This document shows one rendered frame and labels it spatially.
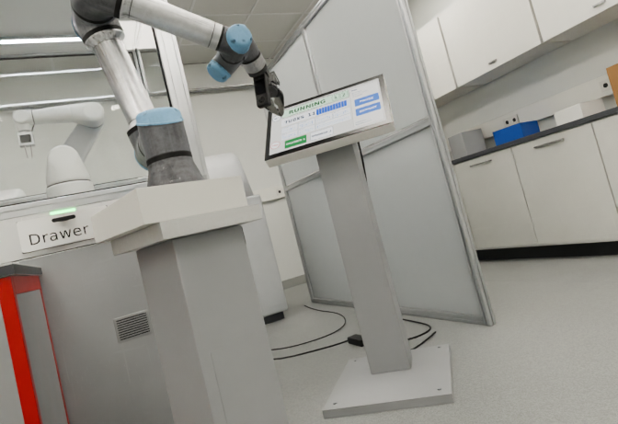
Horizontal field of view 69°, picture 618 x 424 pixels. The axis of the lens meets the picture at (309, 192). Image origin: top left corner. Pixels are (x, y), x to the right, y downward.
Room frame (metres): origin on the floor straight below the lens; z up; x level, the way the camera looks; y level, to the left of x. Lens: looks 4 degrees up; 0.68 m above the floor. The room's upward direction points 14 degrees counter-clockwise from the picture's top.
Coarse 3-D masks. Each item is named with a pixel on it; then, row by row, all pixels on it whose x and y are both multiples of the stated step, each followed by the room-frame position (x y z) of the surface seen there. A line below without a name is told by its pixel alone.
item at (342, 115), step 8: (336, 112) 1.78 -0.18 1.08; (344, 112) 1.77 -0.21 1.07; (304, 120) 1.83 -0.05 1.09; (312, 120) 1.81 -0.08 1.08; (320, 120) 1.79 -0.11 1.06; (328, 120) 1.77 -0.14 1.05; (336, 120) 1.75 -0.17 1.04; (344, 120) 1.74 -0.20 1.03; (288, 128) 1.84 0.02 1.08; (296, 128) 1.82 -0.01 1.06; (304, 128) 1.80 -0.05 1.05; (312, 128) 1.78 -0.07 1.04; (320, 128) 1.76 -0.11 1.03; (288, 136) 1.81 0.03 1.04
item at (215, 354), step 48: (144, 240) 1.03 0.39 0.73; (192, 240) 1.06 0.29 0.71; (240, 240) 1.15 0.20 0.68; (144, 288) 1.16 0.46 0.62; (192, 288) 1.04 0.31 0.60; (240, 288) 1.13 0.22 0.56; (192, 336) 1.03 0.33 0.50; (240, 336) 1.11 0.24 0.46; (192, 384) 1.06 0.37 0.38; (240, 384) 1.08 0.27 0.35
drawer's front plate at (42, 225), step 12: (48, 216) 1.58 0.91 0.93; (60, 216) 1.60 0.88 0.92; (84, 216) 1.63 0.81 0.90; (24, 228) 1.55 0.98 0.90; (36, 228) 1.57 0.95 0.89; (48, 228) 1.58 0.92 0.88; (60, 228) 1.60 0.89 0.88; (72, 228) 1.61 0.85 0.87; (24, 240) 1.55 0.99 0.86; (36, 240) 1.56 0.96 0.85; (48, 240) 1.58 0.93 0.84; (60, 240) 1.59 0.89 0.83; (72, 240) 1.61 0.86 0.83; (24, 252) 1.54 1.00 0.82
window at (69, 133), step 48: (0, 0) 1.61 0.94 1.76; (48, 0) 1.68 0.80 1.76; (0, 48) 1.60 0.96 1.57; (48, 48) 1.67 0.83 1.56; (144, 48) 1.82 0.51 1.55; (0, 96) 1.58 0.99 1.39; (48, 96) 1.65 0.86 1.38; (96, 96) 1.72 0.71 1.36; (0, 144) 1.57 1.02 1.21; (48, 144) 1.64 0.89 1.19; (96, 144) 1.71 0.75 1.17; (0, 192) 1.56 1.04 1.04; (48, 192) 1.62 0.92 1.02
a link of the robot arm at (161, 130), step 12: (156, 108) 1.13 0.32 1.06; (168, 108) 1.14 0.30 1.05; (144, 120) 1.12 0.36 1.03; (156, 120) 1.11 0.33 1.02; (168, 120) 1.12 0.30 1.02; (180, 120) 1.15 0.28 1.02; (144, 132) 1.12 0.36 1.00; (156, 132) 1.11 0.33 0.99; (168, 132) 1.12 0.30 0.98; (180, 132) 1.14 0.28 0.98; (144, 144) 1.13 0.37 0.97; (156, 144) 1.11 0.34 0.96; (168, 144) 1.11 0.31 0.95; (180, 144) 1.13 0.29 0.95; (144, 156) 1.15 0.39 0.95
